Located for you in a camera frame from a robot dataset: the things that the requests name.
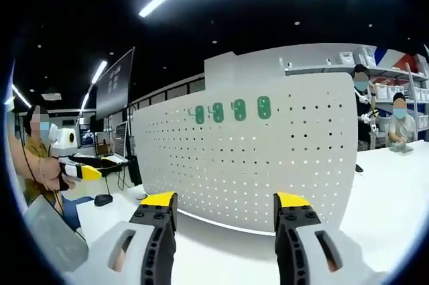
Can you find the shelf with white bins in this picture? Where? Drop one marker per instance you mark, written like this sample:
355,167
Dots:
347,57

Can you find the black framed glass partition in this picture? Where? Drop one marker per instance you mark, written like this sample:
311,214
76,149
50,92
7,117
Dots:
167,94

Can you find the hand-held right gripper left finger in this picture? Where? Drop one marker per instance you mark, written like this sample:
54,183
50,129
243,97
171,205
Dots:
147,258

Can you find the short ceiling light strip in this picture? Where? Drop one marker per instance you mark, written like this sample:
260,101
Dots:
99,72

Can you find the black computer mouse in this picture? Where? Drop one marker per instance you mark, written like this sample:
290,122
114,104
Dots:
103,200

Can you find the large black display screen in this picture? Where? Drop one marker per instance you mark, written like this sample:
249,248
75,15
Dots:
115,97

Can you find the clear plastic tray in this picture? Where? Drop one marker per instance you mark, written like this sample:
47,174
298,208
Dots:
402,149

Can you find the person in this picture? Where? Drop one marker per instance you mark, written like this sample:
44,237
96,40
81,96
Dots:
42,147
362,130
402,129

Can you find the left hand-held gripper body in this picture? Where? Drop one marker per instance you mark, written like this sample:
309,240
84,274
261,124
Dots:
67,142

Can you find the person at left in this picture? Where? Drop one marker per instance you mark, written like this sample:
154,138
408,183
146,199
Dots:
42,147

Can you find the brown box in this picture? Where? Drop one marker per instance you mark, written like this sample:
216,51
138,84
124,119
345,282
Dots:
103,145

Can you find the grey mesh office chair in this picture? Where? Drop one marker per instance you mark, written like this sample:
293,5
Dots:
53,231

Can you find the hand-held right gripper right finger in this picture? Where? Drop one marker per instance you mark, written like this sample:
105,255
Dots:
301,258

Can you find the green hook assembly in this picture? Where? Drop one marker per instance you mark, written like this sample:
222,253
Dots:
240,110
200,114
263,107
218,112

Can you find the white perforated mounting plate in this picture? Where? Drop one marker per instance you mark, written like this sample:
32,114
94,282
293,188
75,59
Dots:
251,164

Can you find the small desktop monitor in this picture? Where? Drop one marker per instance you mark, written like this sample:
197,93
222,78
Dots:
85,135

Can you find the grey metal shelf rack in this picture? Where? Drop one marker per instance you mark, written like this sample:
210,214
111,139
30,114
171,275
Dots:
318,68
411,97

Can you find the white laptop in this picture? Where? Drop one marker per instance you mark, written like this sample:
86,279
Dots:
122,141

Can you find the person's left hand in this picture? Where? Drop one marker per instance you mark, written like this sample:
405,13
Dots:
52,174

